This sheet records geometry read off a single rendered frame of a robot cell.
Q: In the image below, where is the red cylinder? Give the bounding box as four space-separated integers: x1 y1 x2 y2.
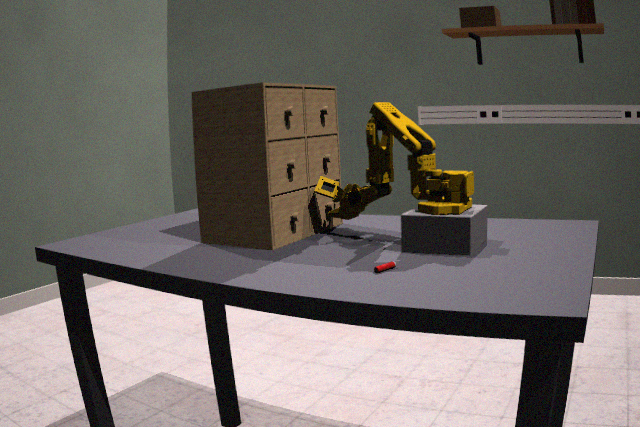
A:
374 262 396 273

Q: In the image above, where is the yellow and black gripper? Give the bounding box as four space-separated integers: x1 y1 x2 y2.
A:
314 176 368 220

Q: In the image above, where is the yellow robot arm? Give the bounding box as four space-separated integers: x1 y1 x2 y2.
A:
346 103 472 215

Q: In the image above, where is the brown wooden chest of drawers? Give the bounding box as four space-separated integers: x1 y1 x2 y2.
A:
192 83 343 250

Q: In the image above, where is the brown wooden drawer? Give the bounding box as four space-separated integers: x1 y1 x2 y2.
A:
268 139 307 192
307 135 339 183
304 89 337 133
265 88 304 137
271 189 310 246

